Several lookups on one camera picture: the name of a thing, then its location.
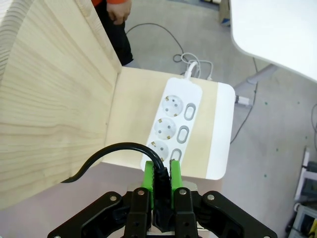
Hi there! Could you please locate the white plug adapter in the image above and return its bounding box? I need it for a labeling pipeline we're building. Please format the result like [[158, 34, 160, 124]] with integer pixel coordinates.
[[234, 95, 252, 107]]

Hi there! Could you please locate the four-compartment wooden shelf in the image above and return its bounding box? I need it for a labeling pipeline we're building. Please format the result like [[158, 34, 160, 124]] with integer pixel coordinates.
[[0, 0, 122, 211]]

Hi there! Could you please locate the person in orange hoodie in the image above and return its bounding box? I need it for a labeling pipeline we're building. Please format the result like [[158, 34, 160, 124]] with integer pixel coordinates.
[[91, 0, 136, 67]]

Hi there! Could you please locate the grey floor cable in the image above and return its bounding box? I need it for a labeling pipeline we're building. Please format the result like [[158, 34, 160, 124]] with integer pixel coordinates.
[[124, 23, 185, 63]]

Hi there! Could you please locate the white three-socket power strip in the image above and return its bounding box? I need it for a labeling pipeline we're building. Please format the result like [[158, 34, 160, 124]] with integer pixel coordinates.
[[140, 77, 204, 172]]

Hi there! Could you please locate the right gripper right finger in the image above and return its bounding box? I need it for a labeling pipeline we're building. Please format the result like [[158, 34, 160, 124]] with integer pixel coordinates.
[[169, 159, 277, 238]]

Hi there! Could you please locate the black power plug with cable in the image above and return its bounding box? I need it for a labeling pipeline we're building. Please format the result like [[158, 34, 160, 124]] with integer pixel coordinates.
[[60, 141, 175, 233]]

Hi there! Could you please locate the grey equipment cart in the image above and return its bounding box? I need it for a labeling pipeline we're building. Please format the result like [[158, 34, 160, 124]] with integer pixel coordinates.
[[284, 146, 317, 238]]

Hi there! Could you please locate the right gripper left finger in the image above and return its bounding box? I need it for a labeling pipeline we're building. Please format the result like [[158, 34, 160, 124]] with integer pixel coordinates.
[[46, 160, 156, 238]]

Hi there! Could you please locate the white power strip cable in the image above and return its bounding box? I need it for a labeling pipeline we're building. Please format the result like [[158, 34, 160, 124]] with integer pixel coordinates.
[[180, 51, 214, 81]]

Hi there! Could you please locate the person's left hand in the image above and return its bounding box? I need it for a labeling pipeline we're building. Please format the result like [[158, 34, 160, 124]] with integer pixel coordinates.
[[106, 0, 132, 26]]

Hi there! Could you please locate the white side table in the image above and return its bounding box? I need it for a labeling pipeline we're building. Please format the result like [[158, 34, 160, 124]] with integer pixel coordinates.
[[228, 0, 317, 93]]

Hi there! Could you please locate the black floor cable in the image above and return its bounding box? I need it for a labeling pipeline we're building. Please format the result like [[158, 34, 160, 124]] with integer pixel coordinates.
[[229, 57, 260, 145]]

